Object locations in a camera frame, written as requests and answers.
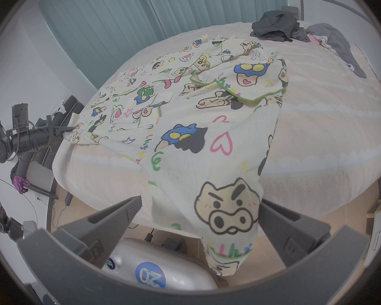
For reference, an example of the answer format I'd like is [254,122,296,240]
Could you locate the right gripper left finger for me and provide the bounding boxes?
[52,195,143,269]

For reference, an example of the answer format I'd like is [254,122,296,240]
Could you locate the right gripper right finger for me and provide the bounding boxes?
[258,198,331,270]

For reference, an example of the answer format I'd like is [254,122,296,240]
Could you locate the white printed pyjama top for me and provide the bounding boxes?
[63,34,289,277]

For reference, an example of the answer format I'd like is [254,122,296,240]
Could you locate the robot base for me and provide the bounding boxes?
[102,227,219,292]

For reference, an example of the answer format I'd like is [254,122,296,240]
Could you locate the purple plastic bag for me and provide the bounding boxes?
[13,175,30,195]

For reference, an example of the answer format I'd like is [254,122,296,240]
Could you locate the bed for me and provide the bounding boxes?
[51,0,381,231]

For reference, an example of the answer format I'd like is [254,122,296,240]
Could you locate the dark grey garment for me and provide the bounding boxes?
[290,27,310,43]

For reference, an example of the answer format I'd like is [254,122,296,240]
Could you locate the black garment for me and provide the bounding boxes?
[250,10,305,42]

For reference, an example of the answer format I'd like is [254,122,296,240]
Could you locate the grey bedside table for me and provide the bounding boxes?
[281,5,300,20]

